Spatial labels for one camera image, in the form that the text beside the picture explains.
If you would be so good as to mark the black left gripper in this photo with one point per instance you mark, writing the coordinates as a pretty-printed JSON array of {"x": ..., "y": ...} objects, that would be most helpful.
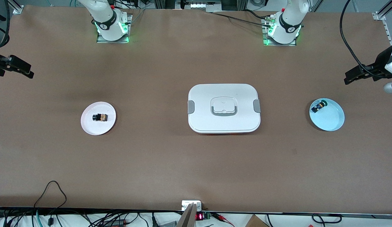
[{"x": 379, "y": 61}]

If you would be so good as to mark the orange and black switch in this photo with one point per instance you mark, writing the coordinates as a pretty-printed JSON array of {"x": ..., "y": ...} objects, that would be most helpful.
[{"x": 103, "y": 117}]

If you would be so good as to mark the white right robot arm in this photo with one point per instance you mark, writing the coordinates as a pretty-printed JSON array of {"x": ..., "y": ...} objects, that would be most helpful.
[{"x": 107, "y": 22}]

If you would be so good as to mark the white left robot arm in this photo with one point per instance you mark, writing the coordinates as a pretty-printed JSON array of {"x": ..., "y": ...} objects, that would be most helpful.
[{"x": 289, "y": 22}]

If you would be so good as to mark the white box with grey clips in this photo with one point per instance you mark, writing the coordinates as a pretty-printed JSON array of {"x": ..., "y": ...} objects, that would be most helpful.
[{"x": 224, "y": 94}]

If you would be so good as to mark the brown cardboard box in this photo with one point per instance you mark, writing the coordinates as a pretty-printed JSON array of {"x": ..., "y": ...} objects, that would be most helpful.
[{"x": 256, "y": 222}]

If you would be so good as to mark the light blue round plate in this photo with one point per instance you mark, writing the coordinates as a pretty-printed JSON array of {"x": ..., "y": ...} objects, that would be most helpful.
[{"x": 330, "y": 119}]

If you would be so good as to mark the small black green part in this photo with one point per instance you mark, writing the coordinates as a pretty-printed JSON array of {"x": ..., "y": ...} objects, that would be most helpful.
[{"x": 316, "y": 108}]

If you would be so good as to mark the pink round plate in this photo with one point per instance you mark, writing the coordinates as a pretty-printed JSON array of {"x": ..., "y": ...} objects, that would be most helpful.
[{"x": 88, "y": 126}]

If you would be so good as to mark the silver device with lights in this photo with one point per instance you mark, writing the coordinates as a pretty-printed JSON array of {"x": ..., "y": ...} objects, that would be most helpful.
[{"x": 199, "y": 5}]

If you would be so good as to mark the black power adapter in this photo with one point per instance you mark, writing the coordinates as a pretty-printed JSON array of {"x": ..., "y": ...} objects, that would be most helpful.
[{"x": 115, "y": 222}]

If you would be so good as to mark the red clip leads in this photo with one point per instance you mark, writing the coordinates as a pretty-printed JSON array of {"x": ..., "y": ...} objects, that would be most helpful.
[{"x": 221, "y": 216}]

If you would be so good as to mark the module with red digits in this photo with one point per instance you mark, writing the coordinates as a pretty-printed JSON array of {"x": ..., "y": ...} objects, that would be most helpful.
[{"x": 199, "y": 216}]

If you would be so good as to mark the grey aluminium profile bar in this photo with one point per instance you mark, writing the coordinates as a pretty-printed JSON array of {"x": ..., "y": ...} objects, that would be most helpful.
[{"x": 188, "y": 219}]

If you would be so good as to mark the silver aluminium frame rail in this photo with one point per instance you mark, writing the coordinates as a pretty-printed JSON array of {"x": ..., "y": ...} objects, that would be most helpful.
[{"x": 380, "y": 15}]

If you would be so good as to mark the silver aluminium frame corner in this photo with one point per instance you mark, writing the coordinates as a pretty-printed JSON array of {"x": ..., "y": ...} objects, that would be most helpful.
[{"x": 16, "y": 8}]

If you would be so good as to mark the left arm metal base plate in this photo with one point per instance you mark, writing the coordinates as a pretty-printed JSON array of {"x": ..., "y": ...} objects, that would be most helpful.
[{"x": 279, "y": 44}]

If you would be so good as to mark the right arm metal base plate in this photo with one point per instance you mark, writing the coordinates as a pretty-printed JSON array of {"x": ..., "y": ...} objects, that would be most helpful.
[{"x": 114, "y": 41}]

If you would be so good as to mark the white mounting bracket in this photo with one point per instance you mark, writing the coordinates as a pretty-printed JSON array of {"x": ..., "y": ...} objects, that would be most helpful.
[{"x": 185, "y": 205}]

